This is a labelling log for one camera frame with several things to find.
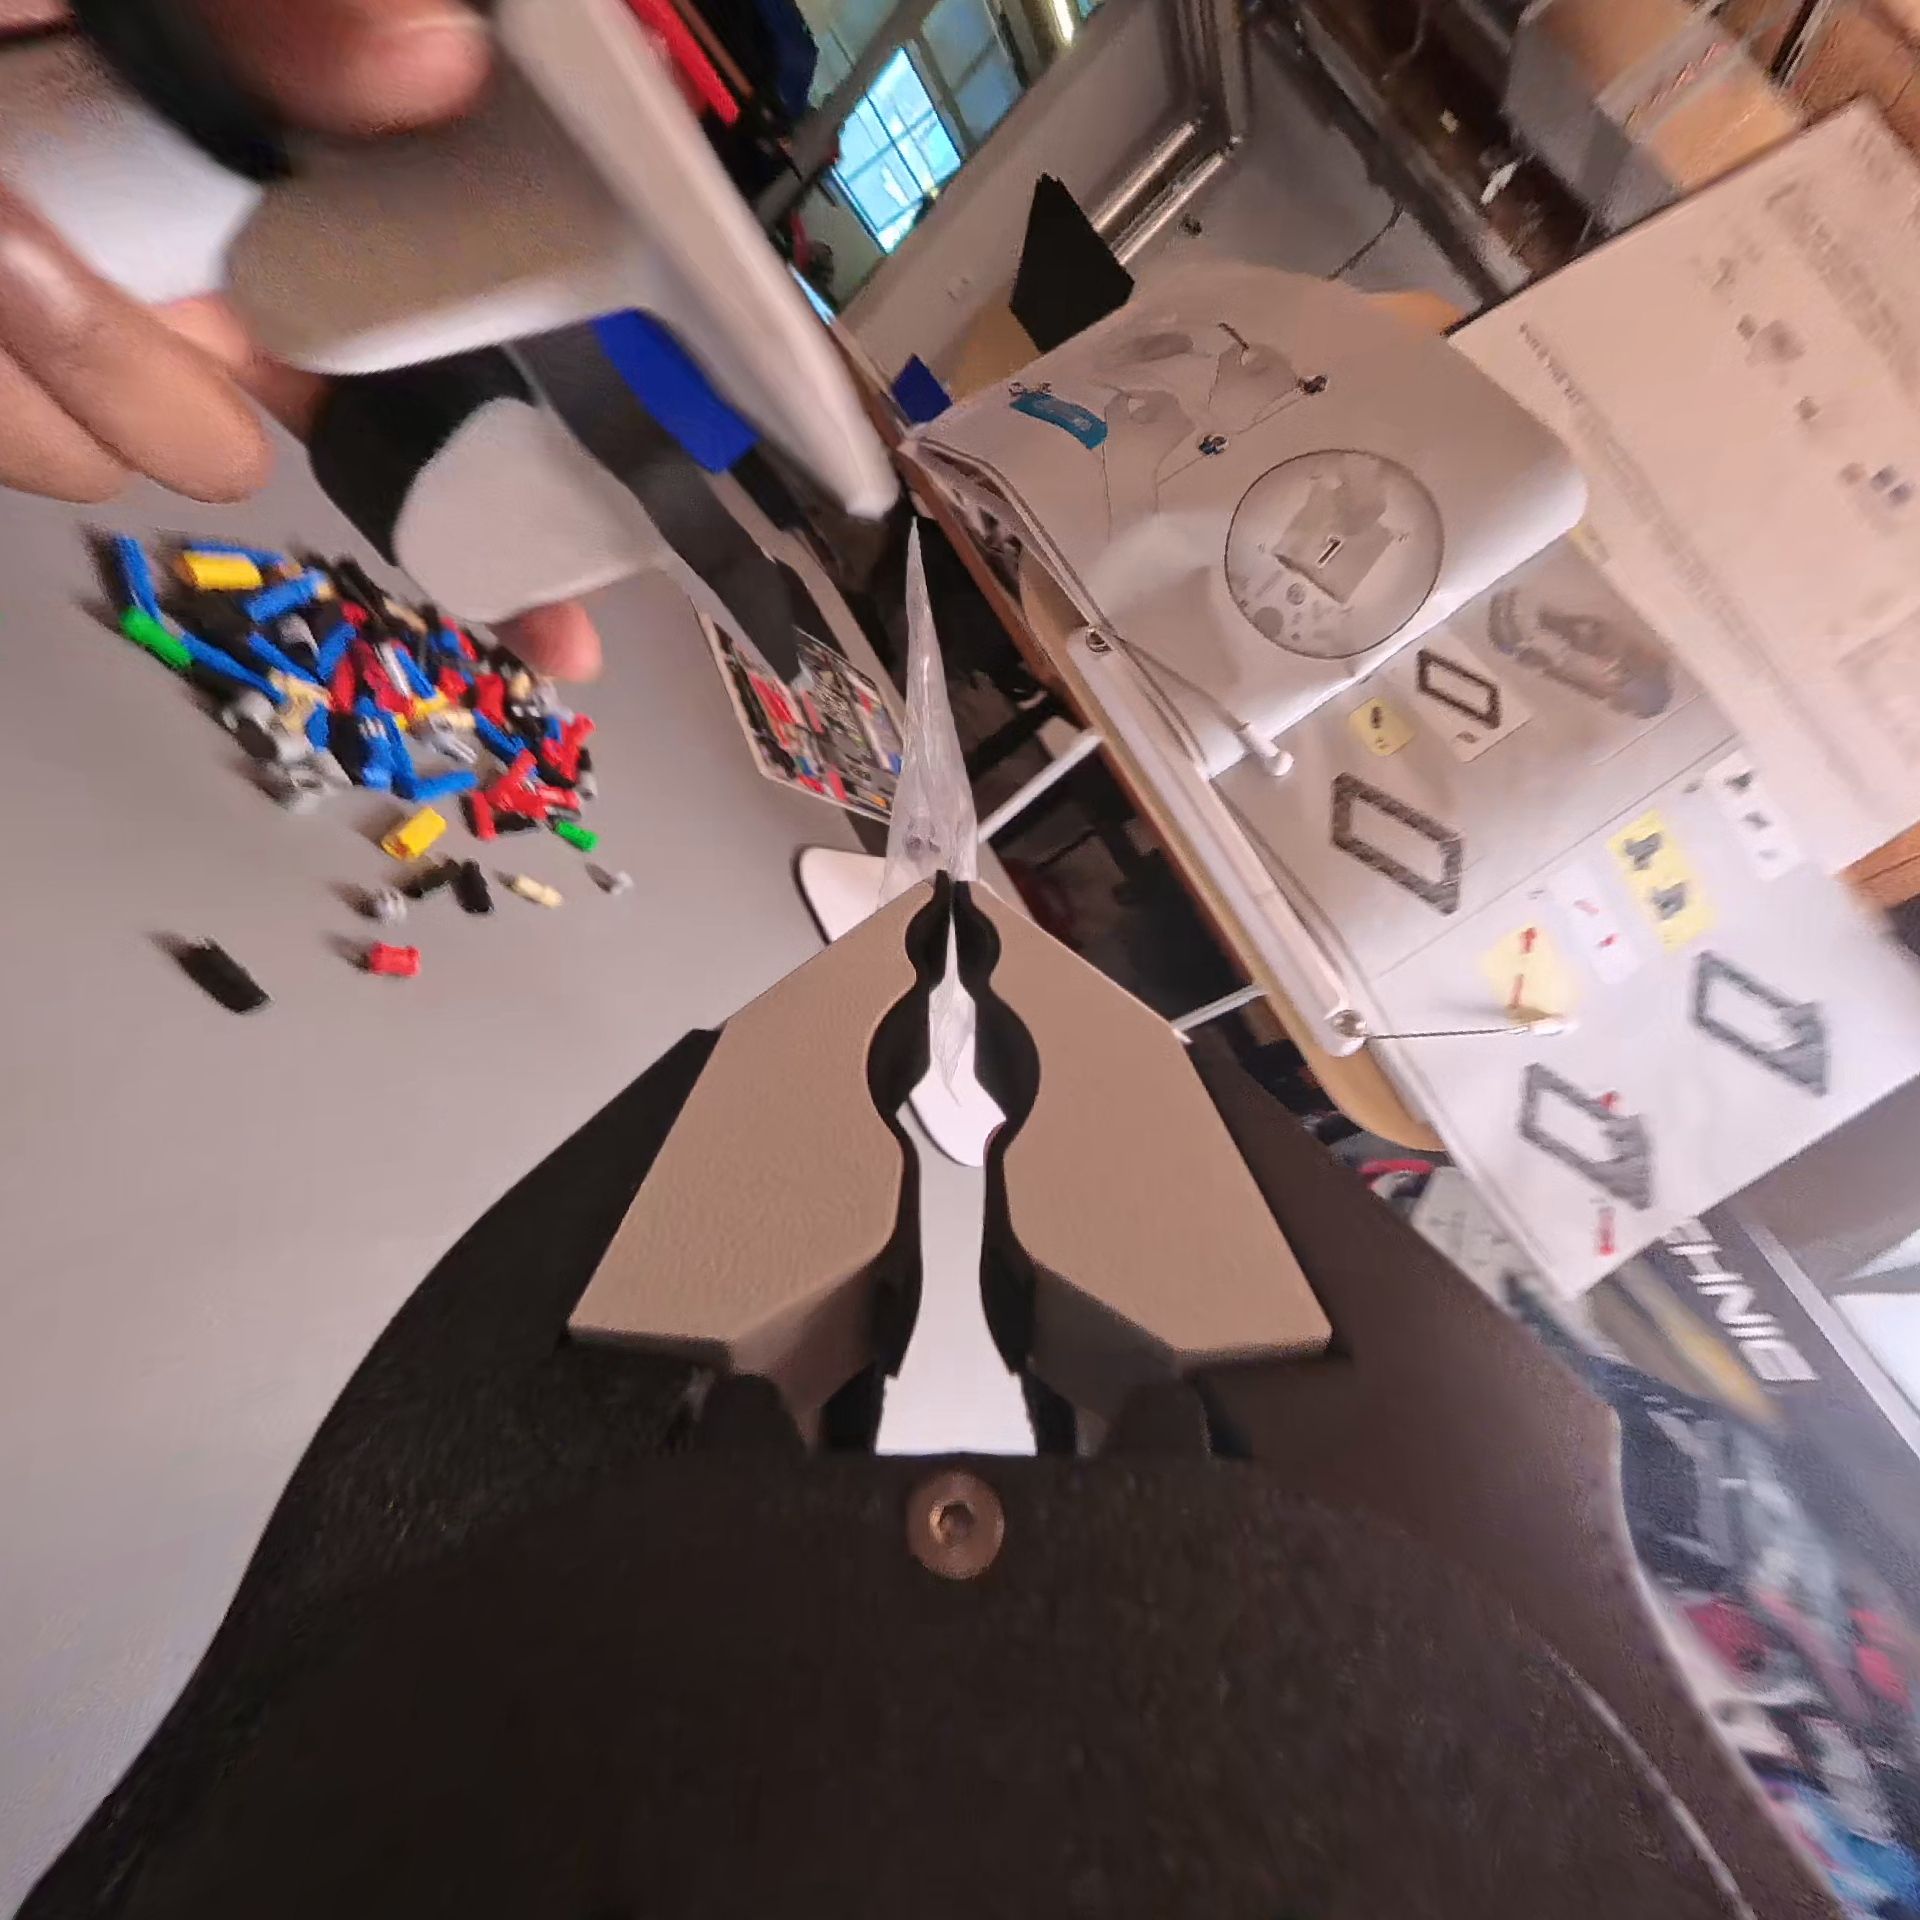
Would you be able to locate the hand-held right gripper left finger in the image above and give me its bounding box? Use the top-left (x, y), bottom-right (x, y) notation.
top-left (568, 878), bottom-right (958, 1455)

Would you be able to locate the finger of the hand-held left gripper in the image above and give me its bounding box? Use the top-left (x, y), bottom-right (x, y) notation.
top-left (395, 396), bottom-right (814, 694)
top-left (225, 0), bottom-right (906, 521)

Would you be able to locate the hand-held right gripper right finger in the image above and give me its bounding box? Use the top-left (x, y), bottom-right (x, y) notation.
top-left (958, 881), bottom-right (1337, 1455)

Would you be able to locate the pile of lego pieces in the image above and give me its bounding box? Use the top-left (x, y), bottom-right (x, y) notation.
top-left (89, 533), bottom-right (641, 1023)

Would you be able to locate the clear bag of small lego pieces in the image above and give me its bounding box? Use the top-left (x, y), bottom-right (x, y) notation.
top-left (881, 518), bottom-right (985, 1112)

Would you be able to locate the lego instruction booklet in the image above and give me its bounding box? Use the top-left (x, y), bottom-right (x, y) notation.
top-left (900, 106), bottom-right (1920, 1299)

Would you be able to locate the lego set box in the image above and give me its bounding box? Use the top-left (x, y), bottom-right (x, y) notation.
top-left (1351, 1155), bottom-right (1920, 1920)

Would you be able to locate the person's left hand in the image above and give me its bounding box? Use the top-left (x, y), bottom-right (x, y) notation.
top-left (0, 0), bottom-right (603, 683)

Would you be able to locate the white book stand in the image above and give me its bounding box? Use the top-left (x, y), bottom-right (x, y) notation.
top-left (796, 569), bottom-right (1577, 1163)

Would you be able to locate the holographic sticker sheet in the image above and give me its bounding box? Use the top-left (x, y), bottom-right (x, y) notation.
top-left (696, 606), bottom-right (909, 818)

